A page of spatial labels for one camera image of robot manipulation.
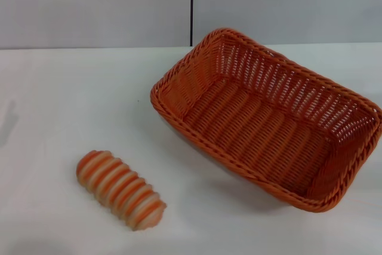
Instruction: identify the orange woven plastic basket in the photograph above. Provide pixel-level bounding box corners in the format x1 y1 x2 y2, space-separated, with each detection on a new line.
150 27 382 214

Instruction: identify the orange white striped bread roll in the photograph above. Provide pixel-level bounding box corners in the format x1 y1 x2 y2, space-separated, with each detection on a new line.
76 149 168 232

